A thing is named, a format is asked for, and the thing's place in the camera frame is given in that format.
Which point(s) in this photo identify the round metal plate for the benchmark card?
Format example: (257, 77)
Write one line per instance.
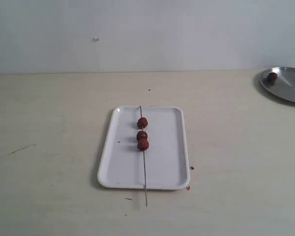
(284, 86)

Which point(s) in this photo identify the thin metal skewer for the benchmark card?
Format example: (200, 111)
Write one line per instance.
(144, 162)

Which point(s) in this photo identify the white rectangular plastic tray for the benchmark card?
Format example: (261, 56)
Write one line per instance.
(167, 164)

